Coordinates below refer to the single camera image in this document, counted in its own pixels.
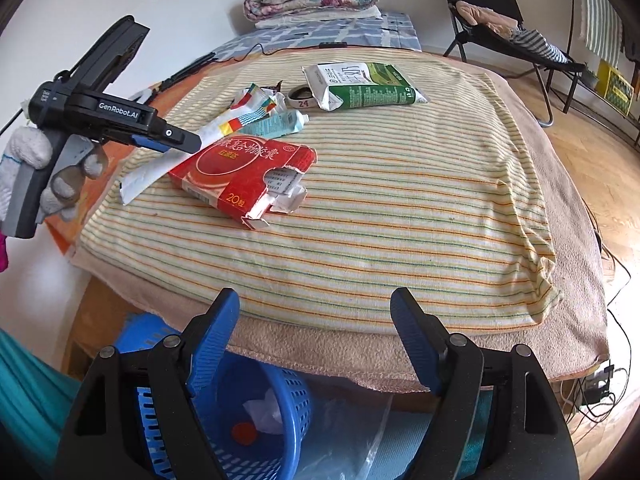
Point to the green white milk carton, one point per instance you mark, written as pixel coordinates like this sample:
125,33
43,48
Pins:
370,92

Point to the orange bottle cap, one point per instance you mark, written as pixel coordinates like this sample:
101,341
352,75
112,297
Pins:
243,433

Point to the light blue packet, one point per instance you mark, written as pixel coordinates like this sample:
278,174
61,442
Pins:
285,122

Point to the blue plastic basket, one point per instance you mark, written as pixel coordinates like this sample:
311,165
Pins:
295,400

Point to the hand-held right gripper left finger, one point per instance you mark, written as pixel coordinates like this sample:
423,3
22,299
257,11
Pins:
216,340

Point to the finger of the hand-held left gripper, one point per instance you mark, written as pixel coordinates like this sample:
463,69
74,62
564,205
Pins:
117,42
172,140

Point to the teal cloth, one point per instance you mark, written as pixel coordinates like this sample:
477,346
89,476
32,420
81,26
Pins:
472,440
30,385

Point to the dark snack wrapper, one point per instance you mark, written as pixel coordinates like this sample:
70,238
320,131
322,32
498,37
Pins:
278,91

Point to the blue patterned bedsheet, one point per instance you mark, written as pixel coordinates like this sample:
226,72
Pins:
300,37

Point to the white crumpled paper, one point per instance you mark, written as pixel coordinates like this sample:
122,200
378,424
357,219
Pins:
265,410

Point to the striped garment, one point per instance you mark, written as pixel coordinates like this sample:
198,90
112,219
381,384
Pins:
540,45

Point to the beige blanket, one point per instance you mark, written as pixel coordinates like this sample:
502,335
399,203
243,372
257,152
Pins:
570,260

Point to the person's left hand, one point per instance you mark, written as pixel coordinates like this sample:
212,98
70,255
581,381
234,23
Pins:
25,150

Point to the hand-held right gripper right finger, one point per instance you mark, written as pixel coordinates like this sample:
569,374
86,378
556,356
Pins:
414,340

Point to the colourful striped white packet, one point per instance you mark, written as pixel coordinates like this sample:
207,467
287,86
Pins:
150,172

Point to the green striped towel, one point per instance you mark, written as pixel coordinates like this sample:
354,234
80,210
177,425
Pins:
602,20

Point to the black drying rack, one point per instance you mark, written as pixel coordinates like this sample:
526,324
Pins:
571,10

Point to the black rod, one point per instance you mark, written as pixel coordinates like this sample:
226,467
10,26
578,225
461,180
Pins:
190,67

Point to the red medicine box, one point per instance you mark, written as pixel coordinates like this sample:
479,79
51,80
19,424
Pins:
225,170

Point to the black power strip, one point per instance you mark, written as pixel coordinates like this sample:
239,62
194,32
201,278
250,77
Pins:
600,385

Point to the clear plastic bag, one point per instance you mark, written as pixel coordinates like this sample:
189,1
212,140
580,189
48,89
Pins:
350,435

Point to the yellow crate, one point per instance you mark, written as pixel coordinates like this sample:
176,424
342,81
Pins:
617,87

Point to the black remote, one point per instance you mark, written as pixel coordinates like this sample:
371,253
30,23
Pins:
333,45

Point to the wooden bed frame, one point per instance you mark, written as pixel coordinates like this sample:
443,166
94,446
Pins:
100,300

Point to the beige clothes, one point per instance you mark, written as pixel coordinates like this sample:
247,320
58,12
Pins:
487,17

